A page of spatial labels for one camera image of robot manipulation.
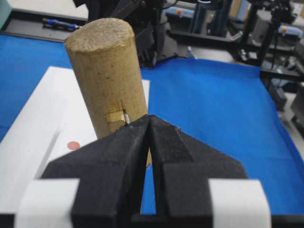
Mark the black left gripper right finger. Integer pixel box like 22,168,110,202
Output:
147,114,272,228

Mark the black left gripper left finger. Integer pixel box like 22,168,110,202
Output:
14,117,150,228

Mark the wooden mallet hammer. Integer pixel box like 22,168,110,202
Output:
65,17,152,169

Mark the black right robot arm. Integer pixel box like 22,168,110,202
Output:
74,0,178,68

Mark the large white foam board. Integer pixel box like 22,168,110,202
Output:
0,66,151,216

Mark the blue table cloth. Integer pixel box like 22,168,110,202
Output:
0,35,304,215

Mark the blue black pen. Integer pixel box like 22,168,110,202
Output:
42,18,82,31

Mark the black tray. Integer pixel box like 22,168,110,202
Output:
0,9,86,43

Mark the green backdrop curtain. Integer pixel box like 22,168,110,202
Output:
0,0,12,28

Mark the black background machine frame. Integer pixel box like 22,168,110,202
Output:
163,0,304,124

